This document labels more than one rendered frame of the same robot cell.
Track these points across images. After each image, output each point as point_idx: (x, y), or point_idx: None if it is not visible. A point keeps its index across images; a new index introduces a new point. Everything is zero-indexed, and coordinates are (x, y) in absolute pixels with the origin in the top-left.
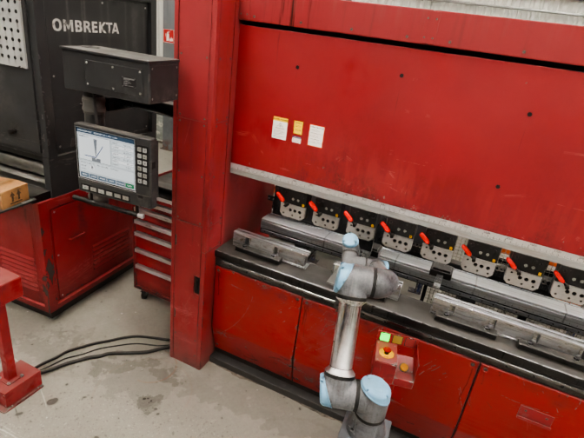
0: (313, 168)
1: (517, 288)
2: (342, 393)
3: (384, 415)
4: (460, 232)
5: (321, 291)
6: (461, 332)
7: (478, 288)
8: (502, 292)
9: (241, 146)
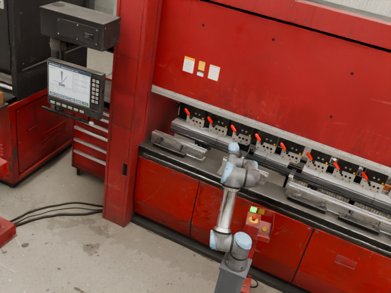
0: (210, 93)
1: None
2: (223, 241)
3: (247, 255)
4: (306, 143)
5: (212, 177)
6: (303, 208)
7: (319, 178)
8: (335, 182)
9: (160, 74)
